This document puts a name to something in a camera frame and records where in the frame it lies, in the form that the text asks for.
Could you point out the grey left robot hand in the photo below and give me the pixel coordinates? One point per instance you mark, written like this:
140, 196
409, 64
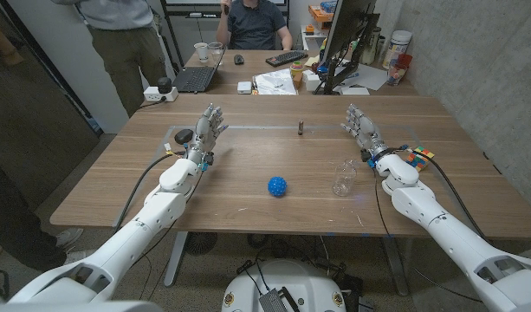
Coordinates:
204, 134

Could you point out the white paper cup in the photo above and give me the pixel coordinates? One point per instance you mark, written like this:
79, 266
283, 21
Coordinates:
202, 53

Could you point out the white round canister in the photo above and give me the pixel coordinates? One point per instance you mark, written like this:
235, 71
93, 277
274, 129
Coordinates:
396, 47

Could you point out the black power adapter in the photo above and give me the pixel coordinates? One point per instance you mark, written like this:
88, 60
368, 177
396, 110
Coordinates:
164, 85

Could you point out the brown lipstick tube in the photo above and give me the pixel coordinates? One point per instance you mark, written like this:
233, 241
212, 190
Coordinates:
300, 128

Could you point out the black laptop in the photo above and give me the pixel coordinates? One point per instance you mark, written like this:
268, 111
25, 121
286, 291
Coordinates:
195, 79

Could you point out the colourful puzzle cube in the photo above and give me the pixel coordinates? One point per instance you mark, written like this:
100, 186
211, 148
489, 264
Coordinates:
417, 161

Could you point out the white square box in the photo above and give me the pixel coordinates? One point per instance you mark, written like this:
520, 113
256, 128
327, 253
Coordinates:
310, 81

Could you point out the black keyboard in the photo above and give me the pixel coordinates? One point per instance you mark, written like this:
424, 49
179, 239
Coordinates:
286, 58

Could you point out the colourful stacked cups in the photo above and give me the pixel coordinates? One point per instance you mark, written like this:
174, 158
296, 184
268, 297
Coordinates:
296, 71

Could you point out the black computer monitor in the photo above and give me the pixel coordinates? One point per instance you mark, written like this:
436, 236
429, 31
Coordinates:
347, 26

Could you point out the clear plastic cup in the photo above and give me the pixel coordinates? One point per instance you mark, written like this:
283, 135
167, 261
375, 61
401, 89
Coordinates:
215, 48

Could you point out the white paper sheets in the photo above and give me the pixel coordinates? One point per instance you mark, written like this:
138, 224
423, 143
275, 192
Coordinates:
371, 77

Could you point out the clear plastic bottle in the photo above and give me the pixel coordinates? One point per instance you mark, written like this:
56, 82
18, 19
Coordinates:
344, 180

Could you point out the person in dark trousers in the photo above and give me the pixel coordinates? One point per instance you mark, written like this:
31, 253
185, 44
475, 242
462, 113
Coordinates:
14, 225

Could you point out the seated person in dark shirt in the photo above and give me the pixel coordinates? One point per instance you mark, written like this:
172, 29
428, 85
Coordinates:
254, 26

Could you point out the small white box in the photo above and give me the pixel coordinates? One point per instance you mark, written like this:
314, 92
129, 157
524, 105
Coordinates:
244, 87

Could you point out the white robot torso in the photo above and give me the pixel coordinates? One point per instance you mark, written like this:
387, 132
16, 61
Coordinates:
286, 279

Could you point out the grey table leg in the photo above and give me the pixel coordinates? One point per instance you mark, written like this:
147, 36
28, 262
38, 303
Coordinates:
395, 268
176, 260

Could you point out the round black fan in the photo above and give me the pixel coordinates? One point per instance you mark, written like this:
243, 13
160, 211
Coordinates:
201, 242

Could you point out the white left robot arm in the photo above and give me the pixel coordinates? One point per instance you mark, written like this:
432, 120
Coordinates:
131, 234

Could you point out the black oval mouse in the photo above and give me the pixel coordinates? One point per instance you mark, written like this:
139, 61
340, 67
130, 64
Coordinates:
183, 136

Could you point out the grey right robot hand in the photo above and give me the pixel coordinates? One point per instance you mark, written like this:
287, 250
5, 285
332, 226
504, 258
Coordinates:
367, 134

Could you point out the blue spiky ball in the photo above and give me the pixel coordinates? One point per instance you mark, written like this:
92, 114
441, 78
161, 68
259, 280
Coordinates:
277, 186

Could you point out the white plastic bag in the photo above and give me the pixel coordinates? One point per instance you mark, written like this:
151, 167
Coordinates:
274, 82

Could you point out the white power strip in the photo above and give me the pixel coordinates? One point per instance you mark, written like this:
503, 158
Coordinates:
151, 94

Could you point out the orange box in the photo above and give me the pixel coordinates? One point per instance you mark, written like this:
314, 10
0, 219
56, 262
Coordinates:
319, 14

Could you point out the flat white box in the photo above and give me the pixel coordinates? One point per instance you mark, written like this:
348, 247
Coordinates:
355, 91

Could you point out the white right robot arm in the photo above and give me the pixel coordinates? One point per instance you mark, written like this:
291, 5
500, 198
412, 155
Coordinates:
447, 234

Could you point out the standing person in grey sweater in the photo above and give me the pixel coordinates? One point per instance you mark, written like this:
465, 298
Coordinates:
126, 47

